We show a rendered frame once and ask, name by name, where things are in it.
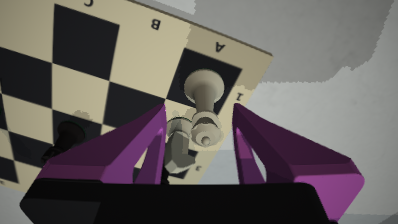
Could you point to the black and cream chessboard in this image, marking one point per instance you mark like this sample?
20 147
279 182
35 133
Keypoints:
103 64

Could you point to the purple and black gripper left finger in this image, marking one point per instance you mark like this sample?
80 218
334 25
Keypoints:
111 157

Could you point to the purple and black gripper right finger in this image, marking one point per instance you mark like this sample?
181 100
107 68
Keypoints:
291 158

